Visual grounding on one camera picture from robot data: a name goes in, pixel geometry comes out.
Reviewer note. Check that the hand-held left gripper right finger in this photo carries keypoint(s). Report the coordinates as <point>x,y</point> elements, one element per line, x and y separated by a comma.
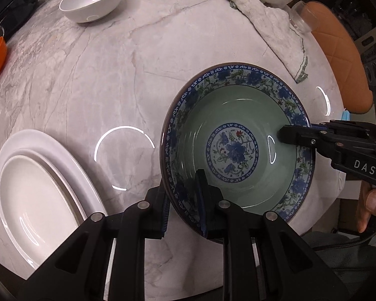
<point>203,200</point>

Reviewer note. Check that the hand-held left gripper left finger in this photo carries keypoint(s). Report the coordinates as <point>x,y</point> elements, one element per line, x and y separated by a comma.
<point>158,207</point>

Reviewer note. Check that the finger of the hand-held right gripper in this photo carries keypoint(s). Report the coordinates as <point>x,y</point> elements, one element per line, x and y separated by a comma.
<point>297,134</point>
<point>320,127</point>

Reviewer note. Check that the blue floral green bowl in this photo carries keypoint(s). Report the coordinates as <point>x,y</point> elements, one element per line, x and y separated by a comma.
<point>238,116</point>

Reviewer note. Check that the large white plate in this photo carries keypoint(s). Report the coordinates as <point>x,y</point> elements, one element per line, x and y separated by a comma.
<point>84,188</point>

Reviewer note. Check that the medium white plate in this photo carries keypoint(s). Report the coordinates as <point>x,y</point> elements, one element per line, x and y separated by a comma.
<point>34,200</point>

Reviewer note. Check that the person's right hand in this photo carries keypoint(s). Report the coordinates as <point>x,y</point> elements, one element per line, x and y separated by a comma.
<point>371,203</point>

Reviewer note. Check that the orange chair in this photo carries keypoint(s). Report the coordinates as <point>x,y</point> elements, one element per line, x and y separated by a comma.
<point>338,53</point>

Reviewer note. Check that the clear drinking glass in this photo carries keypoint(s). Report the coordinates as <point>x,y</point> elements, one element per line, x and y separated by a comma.
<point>299,18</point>

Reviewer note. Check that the person's grey pants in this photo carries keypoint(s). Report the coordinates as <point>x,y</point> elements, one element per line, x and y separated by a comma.
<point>347,269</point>

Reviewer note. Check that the white dish cloth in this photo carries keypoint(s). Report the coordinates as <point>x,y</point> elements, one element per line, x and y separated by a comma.
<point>269,22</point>

